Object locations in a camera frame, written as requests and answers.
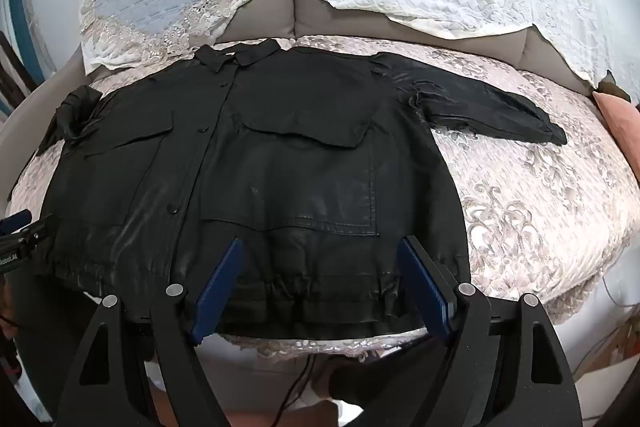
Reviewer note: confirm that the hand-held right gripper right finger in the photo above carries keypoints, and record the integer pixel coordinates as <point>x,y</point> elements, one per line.
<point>425,292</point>

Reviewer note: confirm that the blue and white striped panel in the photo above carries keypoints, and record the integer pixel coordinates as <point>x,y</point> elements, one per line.
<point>25,22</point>

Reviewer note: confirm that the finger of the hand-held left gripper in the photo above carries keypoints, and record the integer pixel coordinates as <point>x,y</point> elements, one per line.
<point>35,232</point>

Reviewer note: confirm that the person's foot in dark sock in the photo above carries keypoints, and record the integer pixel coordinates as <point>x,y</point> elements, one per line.
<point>355,382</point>

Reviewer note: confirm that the grey sofa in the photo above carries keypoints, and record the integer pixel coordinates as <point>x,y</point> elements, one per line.
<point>315,14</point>

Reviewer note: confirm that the pink pillow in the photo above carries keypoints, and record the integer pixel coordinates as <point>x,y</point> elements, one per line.
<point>622,117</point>

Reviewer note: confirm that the black leather jacket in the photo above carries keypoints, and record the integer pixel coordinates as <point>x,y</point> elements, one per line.
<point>300,177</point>

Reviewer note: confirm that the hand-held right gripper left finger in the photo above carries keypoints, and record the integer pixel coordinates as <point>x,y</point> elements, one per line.
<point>217,292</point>

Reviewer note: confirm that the beige floral quilted sofa cover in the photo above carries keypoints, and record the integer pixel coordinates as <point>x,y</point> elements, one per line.
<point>525,207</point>

